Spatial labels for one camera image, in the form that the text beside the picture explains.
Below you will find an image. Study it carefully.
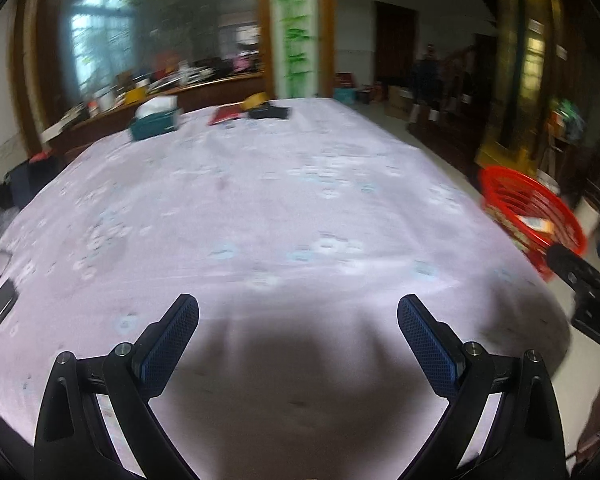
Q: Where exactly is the black pouch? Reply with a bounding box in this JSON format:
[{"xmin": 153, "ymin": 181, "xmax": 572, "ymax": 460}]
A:
[{"xmin": 247, "ymin": 102, "xmax": 290, "ymax": 120}]

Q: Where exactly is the wooden counter ledge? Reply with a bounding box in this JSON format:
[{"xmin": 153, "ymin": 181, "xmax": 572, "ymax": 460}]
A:
[{"xmin": 44, "ymin": 73, "xmax": 266, "ymax": 156}]

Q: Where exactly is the teal tissue box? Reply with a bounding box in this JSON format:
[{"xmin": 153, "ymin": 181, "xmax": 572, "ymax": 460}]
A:
[{"xmin": 129, "ymin": 96, "xmax": 181, "ymax": 141}]

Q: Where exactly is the dark blue bag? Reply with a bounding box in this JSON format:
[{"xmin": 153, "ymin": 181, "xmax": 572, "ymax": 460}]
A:
[{"xmin": 5, "ymin": 153, "xmax": 65, "ymax": 209}]

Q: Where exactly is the orange medicine box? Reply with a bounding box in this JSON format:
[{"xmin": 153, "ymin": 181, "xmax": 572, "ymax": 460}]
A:
[{"xmin": 517, "ymin": 216, "xmax": 555, "ymax": 236}]

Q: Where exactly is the red flat packet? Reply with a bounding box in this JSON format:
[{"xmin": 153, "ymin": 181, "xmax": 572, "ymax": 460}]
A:
[{"xmin": 208, "ymin": 104, "xmax": 242, "ymax": 126}]

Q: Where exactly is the red plastic basket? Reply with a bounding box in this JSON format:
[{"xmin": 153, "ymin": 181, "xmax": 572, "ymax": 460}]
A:
[{"xmin": 478, "ymin": 166, "xmax": 588, "ymax": 282}]

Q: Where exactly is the lilac floral tablecloth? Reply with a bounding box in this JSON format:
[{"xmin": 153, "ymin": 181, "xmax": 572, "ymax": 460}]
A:
[{"xmin": 0, "ymin": 96, "xmax": 574, "ymax": 449}]

